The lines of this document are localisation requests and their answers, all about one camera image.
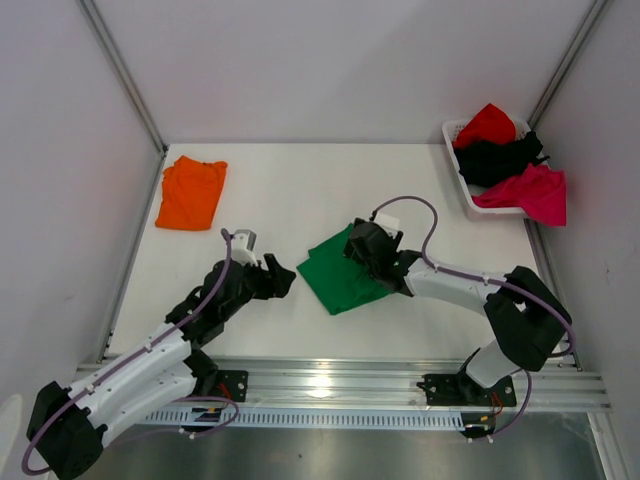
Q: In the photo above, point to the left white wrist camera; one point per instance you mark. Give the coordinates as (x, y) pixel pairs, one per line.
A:
(242, 247)

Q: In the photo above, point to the right aluminium frame post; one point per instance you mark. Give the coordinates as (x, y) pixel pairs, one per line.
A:
(569, 58)

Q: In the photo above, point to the orange folded t shirt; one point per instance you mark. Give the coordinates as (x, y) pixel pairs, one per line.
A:
(191, 191)

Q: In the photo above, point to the red t shirt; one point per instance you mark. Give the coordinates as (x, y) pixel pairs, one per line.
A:
(490, 124)

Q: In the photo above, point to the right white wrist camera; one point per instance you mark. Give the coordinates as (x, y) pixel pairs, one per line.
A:
(389, 224)

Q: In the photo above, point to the aluminium frame post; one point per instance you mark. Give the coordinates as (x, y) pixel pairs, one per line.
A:
(569, 58)
(112, 53)

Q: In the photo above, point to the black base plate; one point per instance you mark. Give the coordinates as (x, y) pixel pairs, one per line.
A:
(231, 384)
(449, 390)

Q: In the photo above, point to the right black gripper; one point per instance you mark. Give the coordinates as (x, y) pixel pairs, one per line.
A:
(361, 247)

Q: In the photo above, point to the left aluminium frame post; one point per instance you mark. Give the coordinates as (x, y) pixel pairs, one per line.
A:
(112, 53)

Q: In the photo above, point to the green t shirt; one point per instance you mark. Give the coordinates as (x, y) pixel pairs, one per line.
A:
(339, 283)

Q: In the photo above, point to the magenta t shirt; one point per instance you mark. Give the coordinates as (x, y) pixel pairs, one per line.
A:
(539, 191)

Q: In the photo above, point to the white plastic basket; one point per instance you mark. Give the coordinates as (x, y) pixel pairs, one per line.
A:
(450, 131)

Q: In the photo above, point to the white slotted cable duct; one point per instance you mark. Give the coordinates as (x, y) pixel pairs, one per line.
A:
(263, 417)

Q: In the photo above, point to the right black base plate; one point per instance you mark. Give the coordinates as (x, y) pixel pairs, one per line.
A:
(449, 390)

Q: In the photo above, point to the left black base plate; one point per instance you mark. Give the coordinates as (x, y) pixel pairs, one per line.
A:
(231, 384)

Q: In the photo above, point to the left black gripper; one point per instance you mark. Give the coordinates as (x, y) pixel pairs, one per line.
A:
(273, 282)

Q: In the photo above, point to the aluminium mounting rail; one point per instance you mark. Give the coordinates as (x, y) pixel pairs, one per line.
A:
(391, 385)

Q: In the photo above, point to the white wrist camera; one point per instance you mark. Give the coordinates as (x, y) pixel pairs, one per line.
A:
(389, 224)
(242, 247)

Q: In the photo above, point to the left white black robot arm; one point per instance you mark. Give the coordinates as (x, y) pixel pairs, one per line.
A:
(71, 426)

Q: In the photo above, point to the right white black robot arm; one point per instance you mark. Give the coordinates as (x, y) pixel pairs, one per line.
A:
(526, 318)

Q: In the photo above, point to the black t shirt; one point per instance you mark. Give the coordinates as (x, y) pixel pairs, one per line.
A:
(484, 164)

